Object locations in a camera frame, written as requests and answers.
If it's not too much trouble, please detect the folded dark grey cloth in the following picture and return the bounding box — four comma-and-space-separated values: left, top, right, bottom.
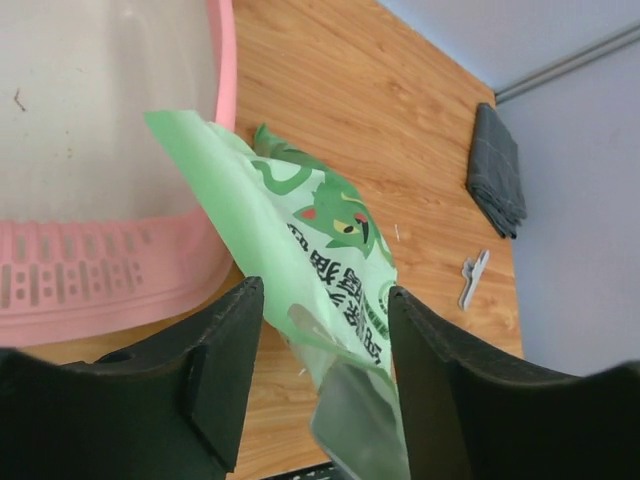
466, 103, 527, 239

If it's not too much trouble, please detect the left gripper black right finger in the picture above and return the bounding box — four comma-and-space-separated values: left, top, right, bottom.
388, 287, 639, 479

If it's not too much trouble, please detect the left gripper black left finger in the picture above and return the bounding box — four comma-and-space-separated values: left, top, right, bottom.
1, 277, 264, 479

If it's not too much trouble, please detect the green cat litter bag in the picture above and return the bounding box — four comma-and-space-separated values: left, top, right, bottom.
144, 109, 404, 401

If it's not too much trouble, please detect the pink litter box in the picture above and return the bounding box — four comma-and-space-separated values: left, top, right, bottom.
1, 1, 237, 347

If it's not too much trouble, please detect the white plastic bag clip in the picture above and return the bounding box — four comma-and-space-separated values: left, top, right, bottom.
458, 250, 490, 311

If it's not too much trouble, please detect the grey metal scoop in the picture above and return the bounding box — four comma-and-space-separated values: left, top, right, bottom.
311, 361, 410, 480

